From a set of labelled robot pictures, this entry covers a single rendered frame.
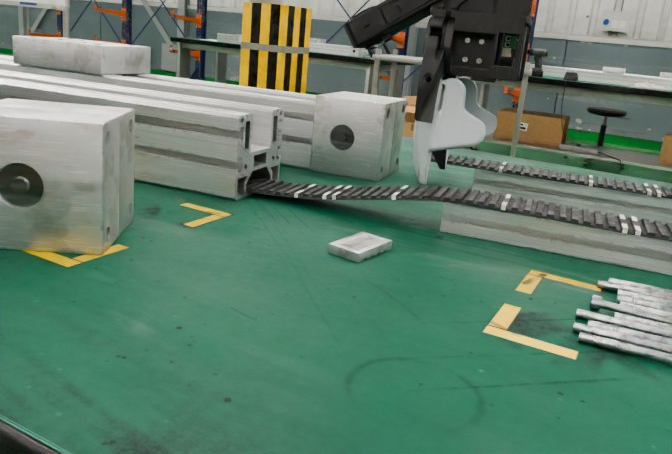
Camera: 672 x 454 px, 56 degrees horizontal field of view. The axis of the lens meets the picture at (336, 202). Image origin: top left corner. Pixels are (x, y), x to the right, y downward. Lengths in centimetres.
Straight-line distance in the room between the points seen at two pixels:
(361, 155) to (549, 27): 771
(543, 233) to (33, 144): 42
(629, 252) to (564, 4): 784
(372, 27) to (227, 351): 35
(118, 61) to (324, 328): 67
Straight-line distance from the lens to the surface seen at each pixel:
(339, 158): 78
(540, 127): 559
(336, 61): 608
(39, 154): 48
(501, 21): 55
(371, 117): 76
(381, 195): 59
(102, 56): 95
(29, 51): 103
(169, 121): 67
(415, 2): 58
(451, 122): 55
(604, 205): 77
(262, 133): 69
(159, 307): 40
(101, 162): 46
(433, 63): 54
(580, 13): 835
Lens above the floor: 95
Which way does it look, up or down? 15 degrees down
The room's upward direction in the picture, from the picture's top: 5 degrees clockwise
